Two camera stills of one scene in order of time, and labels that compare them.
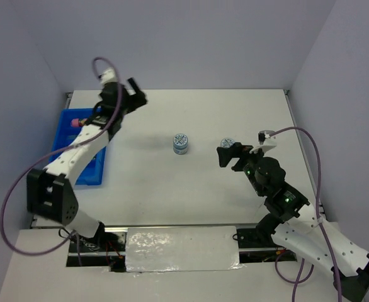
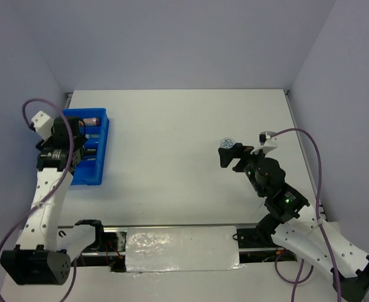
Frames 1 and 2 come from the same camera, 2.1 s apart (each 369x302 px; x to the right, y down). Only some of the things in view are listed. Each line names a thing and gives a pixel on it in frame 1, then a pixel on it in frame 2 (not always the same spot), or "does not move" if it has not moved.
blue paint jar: x=227 y=143 does not move
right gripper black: x=225 y=155 does not move
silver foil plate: x=185 y=248 does not move
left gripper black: x=138 y=100 → x=50 y=142
